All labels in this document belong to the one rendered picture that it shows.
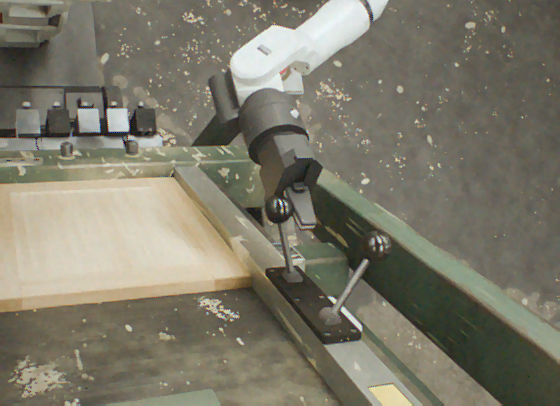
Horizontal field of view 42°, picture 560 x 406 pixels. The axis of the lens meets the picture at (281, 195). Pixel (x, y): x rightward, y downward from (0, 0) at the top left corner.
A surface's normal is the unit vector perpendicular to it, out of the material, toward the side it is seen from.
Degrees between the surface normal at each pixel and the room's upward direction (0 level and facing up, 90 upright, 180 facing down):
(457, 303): 90
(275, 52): 33
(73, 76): 0
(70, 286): 58
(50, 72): 0
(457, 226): 0
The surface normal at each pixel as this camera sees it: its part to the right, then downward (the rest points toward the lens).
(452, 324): -0.93, 0.05
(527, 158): 0.35, -0.24
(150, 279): 0.07, -0.95
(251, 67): -0.11, -0.56
